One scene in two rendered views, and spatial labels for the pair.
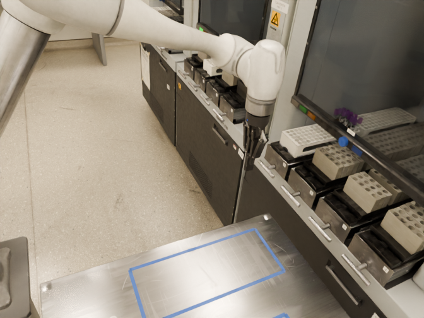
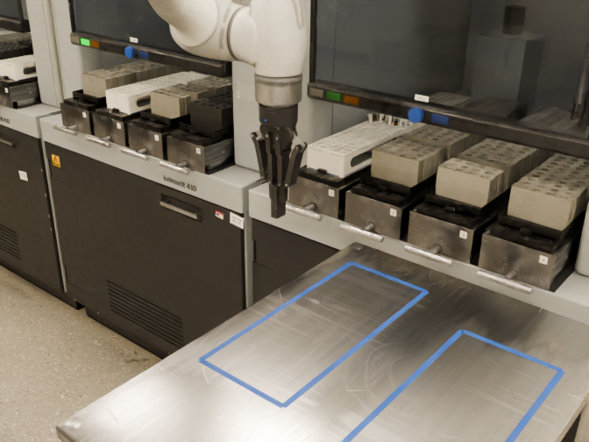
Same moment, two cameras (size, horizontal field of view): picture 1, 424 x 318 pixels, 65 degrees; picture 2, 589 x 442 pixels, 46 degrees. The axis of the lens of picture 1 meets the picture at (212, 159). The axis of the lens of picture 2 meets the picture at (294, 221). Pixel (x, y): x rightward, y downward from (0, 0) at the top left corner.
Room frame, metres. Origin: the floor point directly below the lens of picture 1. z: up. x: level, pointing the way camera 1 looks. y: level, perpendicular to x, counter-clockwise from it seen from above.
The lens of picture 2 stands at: (-0.27, 0.34, 1.37)
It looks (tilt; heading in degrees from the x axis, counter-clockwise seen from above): 26 degrees down; 337
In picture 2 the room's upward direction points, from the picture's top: 1 degrees clockwise
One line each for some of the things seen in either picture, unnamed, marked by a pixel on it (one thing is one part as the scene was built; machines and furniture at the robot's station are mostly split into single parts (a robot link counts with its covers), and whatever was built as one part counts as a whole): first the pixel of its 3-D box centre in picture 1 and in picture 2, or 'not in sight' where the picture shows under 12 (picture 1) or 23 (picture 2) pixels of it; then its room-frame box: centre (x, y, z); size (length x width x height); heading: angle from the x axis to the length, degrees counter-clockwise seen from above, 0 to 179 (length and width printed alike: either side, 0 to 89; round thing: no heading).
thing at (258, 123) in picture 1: (256, 123); (278, 125); (0.93, -0.13, 0.96); 0.08 x 0.07 x 0.09; 28
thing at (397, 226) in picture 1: (402, 231); (540, 206); (0.62, -0.53, 0.85); 0.12 x 0.02 x 0.06; 27
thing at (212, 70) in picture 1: (232, 65); (158, 94); (1.69, -0.06, 0.83); 0.30 x 0.10 x 0.06; 118
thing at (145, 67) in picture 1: (144, 66); not in sight; (2.52, 0.60, 0.43); 0.27 x 0.02 x 0.36; 28
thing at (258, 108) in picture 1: (260, 103); (278, 88); (0.93, -0.13, 1.03); 0.09 x 0.09 x 0.06
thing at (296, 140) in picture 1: (319, 137); (362, 146); (1.07, -0.40, 0.83); 0.30 x 0.10 x 0.06; 118
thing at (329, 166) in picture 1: (327, 164); (396, 167); (0.89, -0.38, 0.85); 0.12 x 0.02 x 0.06; 29
